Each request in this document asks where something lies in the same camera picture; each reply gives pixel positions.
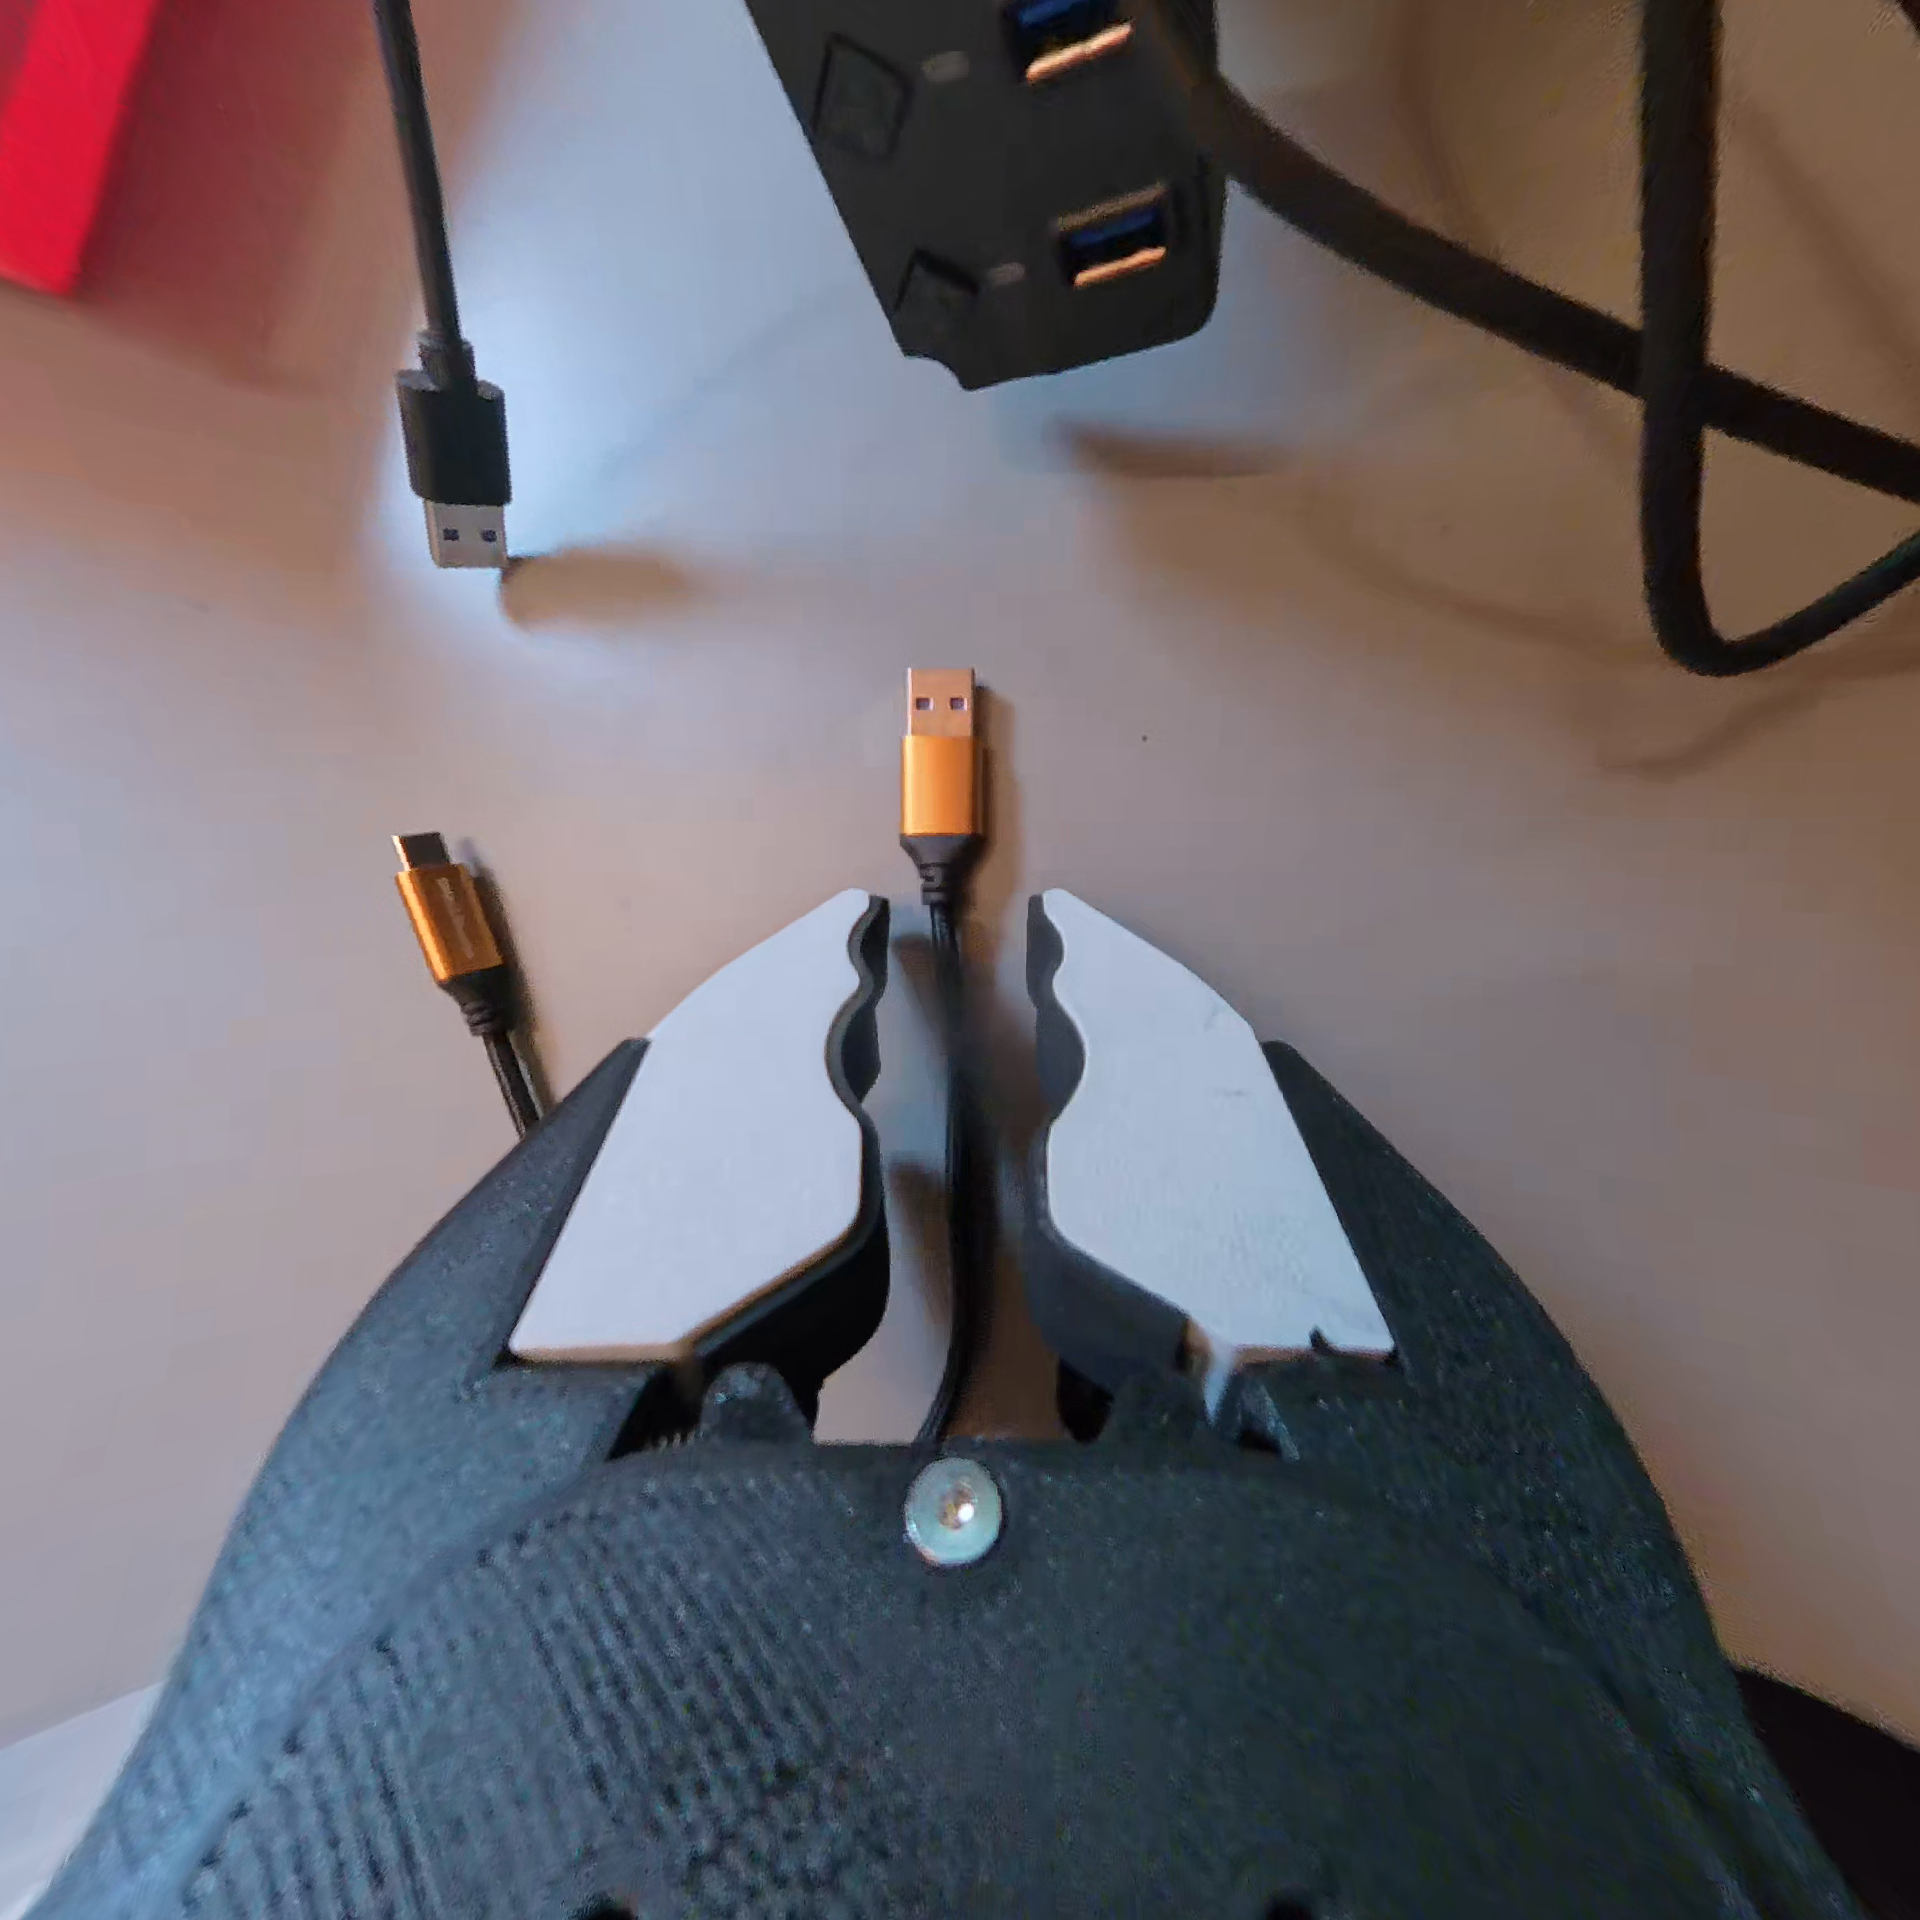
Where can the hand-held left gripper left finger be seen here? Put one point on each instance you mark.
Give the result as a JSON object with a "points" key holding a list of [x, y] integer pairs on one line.
{"points": [[721, 1186]]}

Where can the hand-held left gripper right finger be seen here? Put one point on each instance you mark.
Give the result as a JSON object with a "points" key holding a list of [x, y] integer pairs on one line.
{"points": [[1185, 1186]]}

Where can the long black usb hub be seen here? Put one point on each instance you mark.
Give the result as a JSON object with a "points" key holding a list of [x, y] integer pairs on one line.
{"points": [[960, 181]]}

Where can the red plastic bin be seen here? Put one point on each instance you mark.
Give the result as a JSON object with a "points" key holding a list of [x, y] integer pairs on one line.
{"points": [[59, 137]]}

